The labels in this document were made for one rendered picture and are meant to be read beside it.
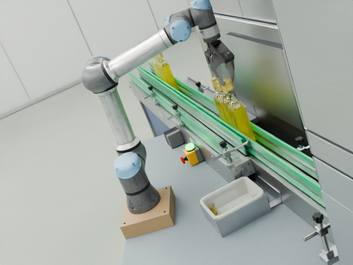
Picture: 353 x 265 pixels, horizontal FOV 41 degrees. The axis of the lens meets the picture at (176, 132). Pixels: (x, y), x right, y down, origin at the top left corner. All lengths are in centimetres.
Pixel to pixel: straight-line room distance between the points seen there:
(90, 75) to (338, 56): 121
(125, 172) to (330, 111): 122
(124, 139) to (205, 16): 63
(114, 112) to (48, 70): 576
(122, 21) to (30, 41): 147
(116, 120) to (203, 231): 59
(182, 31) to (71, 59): 605
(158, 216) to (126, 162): 26
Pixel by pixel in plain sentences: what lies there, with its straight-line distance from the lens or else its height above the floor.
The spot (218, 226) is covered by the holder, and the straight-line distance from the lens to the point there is 179.
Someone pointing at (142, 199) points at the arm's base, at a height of 87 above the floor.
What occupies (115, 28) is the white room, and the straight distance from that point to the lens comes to 777.
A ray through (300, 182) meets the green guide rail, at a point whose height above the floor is 92.
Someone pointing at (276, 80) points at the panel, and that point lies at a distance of 186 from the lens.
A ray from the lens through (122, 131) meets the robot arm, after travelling 203.
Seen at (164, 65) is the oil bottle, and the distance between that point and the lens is 293.
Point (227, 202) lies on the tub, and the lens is 195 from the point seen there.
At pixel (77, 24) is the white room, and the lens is 767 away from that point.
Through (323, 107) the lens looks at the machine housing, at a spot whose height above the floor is 147.
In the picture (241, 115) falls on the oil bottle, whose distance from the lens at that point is 200.
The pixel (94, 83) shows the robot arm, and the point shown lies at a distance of 183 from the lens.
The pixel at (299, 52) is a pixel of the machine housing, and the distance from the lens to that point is 87.
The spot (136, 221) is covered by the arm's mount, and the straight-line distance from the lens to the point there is 199.
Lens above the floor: 187
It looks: 24 degrees down
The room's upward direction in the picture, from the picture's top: 22 degrees counter-clockwise
